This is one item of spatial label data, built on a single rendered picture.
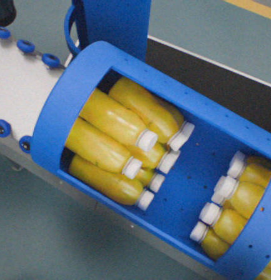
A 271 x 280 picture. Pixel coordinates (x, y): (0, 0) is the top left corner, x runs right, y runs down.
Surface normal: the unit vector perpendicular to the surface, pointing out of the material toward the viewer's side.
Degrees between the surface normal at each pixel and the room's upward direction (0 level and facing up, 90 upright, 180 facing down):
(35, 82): 0
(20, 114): 0
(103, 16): 90
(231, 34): 0
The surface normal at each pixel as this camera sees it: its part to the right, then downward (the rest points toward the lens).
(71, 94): -0.05, -0.17
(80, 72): 0.09, -0.39
